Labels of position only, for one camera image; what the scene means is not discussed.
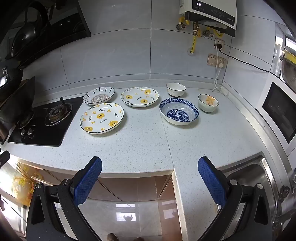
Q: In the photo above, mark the white striped patterned plate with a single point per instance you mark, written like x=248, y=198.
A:
x=99, y=96

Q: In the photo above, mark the stainless steel sink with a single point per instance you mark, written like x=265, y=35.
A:
x=252, y=173

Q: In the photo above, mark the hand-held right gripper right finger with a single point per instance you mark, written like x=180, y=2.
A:
x=211, y=183

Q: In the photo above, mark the white yellow bear plate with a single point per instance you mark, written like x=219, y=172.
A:
x=101, y=118
x=140, y=96

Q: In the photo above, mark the black gas stove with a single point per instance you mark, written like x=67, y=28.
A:
x=46, y=132

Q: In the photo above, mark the black range hood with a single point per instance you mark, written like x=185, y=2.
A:
x=69, y=23

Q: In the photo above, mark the window frame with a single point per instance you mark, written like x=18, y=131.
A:
x=279, y=46

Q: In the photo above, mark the steel scouring pad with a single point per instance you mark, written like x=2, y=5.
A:
x=284, y=193

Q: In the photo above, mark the yellow plastic bag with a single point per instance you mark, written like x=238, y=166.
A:
x=25, y=185

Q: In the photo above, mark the black lidded wok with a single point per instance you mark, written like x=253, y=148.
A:
x=9, y=78

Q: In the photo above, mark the blue floral porcelain bowl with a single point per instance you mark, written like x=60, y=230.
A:
x=179, y=113

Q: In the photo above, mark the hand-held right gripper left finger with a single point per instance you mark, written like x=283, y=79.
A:
x=89, y=180

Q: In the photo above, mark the white water heater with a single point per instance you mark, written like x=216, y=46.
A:
x=210, y=14

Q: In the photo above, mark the beige double wall socket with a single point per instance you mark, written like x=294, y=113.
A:
x=214, y=60

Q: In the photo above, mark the white microwave oven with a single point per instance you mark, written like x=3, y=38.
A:
x=281, y=111

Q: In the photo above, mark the white wall socket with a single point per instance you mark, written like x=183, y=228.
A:
x=219, y=42

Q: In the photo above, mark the brass pipe valve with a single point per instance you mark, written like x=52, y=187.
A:
x=208, y=34
x=180, y=25

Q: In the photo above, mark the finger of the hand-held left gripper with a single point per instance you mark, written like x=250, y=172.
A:
x=4, y=157

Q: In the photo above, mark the steel basin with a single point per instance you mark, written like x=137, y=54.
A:
x=289, y=71

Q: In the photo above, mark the white bowl brown rim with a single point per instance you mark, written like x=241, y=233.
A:
x=176, y=88

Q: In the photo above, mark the small orange flower bowl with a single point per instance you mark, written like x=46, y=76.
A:
x=208, y=102

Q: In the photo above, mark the yellow basin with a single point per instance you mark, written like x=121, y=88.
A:
x=290, y=54

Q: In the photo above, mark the stove knob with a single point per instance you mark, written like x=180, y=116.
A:
x=23, y=133
x=30, y=132

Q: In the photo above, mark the large black wok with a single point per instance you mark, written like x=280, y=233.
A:
x=18, y=102

